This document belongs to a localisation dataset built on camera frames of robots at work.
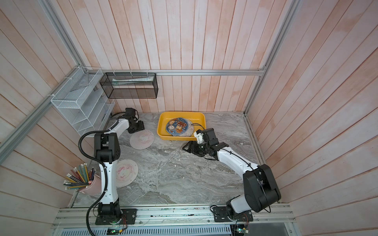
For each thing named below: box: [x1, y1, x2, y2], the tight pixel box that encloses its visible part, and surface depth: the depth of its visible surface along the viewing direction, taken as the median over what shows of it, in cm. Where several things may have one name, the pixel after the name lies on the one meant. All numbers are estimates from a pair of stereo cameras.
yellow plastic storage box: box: [157, 111, 207, 142], surface depth 114 cm
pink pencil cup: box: [79, 174, 102, 196], surface depth 76 cm
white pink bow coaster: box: [116, 158, 139, 188], surface depth 90 cm
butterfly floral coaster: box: [178, 117, 194, 137], surface depth 109 cm
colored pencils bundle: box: [63, 162, 96, 192], surface depth 76 cm
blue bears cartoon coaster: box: [165, 117, 194, 137], surface depth 110 cm
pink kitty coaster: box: [129, 129, 155, 150], surface depth 106 cm
